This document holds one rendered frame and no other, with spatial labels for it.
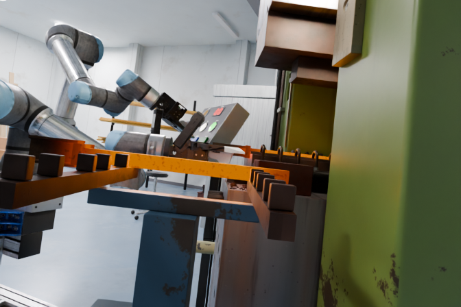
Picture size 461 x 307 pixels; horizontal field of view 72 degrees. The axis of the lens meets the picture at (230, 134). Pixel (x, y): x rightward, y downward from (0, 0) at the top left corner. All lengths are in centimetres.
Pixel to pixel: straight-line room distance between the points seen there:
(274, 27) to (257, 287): 61
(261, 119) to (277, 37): 268
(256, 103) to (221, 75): 474
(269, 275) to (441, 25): 52
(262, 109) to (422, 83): 310
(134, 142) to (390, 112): 61
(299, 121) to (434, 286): 72
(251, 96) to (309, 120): 249
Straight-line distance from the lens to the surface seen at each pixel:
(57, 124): 105
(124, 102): 125
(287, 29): 87
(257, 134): 349
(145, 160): 52
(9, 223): 147
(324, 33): 90
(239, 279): 70
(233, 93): 364
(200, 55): 865
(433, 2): 51
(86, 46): 154
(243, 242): 68
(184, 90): 862
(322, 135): 112
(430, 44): 49
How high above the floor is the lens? 99
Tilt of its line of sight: 3 degrees up
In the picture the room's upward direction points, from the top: 6 degrees clockwise
